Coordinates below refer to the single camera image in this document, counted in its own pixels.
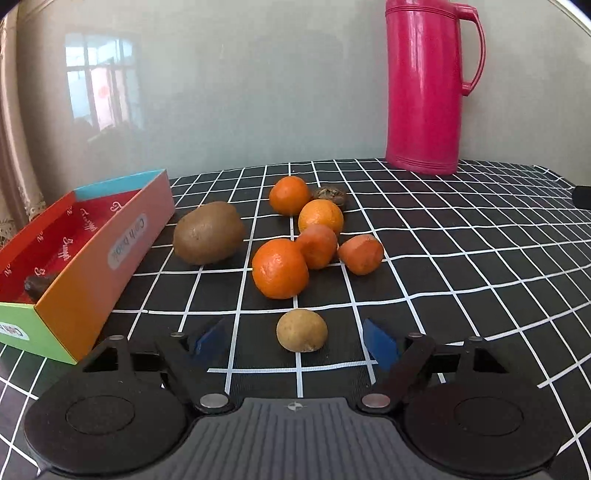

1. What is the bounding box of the large carrot piece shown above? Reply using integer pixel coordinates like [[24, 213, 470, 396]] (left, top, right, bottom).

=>
[[338, 234, 384, 276]]

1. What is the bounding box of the yellow-orange tangerine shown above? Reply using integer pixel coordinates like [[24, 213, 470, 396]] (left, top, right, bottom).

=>
[[297, 199, 344, 236]]

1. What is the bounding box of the pink thermos jug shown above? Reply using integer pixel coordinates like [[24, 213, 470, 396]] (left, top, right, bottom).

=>
[[385, 1, 487, 175]]

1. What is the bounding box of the small carrot piece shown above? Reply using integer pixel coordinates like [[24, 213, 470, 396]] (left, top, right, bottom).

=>
[[295, 225, 338, 270]]

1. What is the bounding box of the orange tangerine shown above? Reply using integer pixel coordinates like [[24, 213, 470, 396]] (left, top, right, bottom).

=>
[[252, 238, 310, 300], [269, 176, 311, 216]]

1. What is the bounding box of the beige lace curtain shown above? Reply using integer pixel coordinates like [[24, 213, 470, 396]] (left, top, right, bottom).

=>
[[1, 6, 46, 247]]

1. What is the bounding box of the brown kiwi fruit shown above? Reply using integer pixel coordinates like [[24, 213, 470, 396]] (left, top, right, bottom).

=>
[[172, 201, 245, 266]]

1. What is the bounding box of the colourful cardboard box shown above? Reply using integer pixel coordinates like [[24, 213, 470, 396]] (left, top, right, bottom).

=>
[[1, 169, 174, 364]]

